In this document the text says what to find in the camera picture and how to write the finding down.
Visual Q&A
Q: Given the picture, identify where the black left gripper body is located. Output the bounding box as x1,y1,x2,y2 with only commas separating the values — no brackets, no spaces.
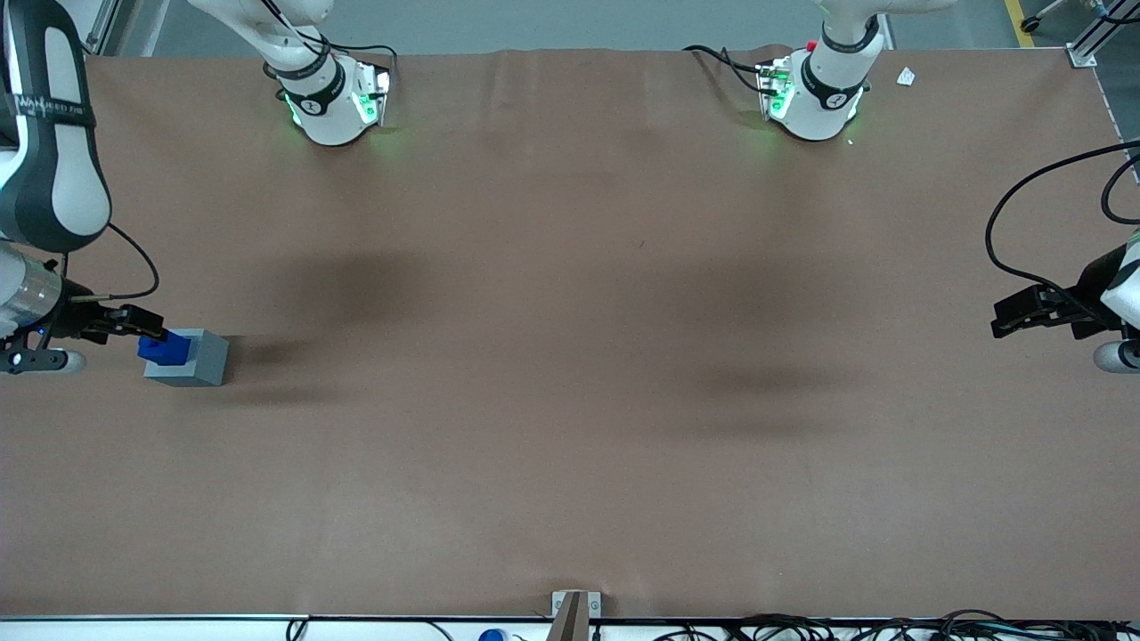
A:
1069,244,1130,342

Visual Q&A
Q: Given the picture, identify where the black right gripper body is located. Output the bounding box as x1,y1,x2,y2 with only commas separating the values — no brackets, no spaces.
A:
55,280,115,346

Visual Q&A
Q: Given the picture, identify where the blue plastic part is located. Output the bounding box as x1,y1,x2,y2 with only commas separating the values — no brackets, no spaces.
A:
137,331,192,367

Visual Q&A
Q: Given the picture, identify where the gray square base block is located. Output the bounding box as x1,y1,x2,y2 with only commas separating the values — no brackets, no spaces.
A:
144,328,230,388

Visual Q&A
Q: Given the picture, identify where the black caster wheel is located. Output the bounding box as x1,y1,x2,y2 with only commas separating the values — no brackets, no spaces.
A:
1020,0,1071,35

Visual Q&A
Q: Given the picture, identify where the brown table cover sheet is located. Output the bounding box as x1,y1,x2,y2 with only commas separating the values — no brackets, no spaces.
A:
0,45,1140,621

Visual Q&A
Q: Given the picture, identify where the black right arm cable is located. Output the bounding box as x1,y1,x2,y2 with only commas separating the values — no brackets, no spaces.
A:
68,223,162,303

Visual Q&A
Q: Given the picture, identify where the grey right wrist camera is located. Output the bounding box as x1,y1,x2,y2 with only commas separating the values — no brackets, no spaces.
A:
0,345,88,376

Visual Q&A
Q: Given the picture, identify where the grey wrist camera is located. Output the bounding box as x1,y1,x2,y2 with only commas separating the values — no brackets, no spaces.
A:
1094,340,1140,374
0,345,88,376

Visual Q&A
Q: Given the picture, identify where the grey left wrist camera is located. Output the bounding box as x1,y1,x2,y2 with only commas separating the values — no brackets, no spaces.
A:
1094,340,1140,374

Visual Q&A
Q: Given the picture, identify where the long black left arm cable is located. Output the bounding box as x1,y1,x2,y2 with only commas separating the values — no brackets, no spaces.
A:
984,141,1140,312

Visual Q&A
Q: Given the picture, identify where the short black looped cable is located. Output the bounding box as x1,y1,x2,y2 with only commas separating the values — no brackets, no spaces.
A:
1101,153,1140,226

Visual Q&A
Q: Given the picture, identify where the aluminium frame profile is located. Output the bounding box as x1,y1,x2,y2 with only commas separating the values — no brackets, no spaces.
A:
78,0,122,56
1066,0,1140,69

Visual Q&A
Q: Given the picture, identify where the black right base cable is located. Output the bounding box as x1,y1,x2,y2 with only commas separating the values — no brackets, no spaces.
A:
262,0,398,101

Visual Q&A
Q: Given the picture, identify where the black base cable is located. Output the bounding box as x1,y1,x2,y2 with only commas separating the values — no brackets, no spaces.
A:
683,44,772,95
262,0,398,101

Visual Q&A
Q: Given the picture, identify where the black cable bundle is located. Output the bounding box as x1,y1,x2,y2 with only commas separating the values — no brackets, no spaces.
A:
655,609,1140,641

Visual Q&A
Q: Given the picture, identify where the black left base cable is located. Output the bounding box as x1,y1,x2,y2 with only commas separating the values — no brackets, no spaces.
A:
683,44,772,95

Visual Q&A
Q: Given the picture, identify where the small metal bracket plate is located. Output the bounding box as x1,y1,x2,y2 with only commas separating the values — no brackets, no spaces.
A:
551,590,602,620

